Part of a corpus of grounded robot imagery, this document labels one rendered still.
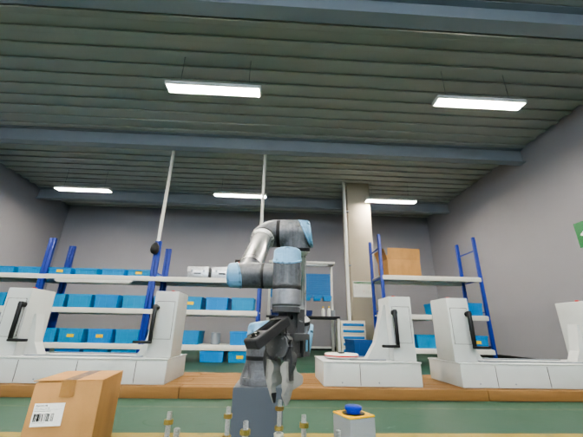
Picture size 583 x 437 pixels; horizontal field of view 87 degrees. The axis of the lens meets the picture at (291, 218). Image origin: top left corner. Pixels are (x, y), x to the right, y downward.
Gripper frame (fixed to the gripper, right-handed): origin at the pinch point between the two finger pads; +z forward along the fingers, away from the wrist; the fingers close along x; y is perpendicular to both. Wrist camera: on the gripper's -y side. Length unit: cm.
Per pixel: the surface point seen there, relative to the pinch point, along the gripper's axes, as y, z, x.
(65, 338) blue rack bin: 77, 4, 558
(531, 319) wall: 692, -43, 34
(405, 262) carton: 489, -136, 175
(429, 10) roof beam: 220, -350, 2
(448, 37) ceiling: 281, -362, 0
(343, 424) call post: 11.7, 5.4, -9.6
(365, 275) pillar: 563, -135, 301
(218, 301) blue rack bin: 246, -59, 400
